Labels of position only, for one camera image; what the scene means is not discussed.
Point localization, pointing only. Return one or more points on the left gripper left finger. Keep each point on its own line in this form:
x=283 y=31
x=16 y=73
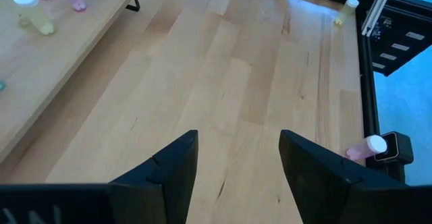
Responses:
x=101 y=203

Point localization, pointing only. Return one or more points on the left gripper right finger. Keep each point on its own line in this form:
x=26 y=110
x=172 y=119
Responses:
x=337 y=200

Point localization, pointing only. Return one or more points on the black panel with white labels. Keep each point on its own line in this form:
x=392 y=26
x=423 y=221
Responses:
x=401 y=42

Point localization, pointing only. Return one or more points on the small black camera box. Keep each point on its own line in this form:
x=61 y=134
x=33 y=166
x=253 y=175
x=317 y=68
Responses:
x=396 y=148

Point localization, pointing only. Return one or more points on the black aluminium rig frame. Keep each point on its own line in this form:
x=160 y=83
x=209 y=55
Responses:
x=366 y=82

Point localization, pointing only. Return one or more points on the wooden shelf with black frame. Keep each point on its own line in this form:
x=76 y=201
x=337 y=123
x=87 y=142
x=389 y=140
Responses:
x=50 y=65

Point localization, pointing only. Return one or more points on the silver aluminium bracket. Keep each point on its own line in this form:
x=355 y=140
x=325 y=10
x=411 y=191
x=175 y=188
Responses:
x=378 y=8

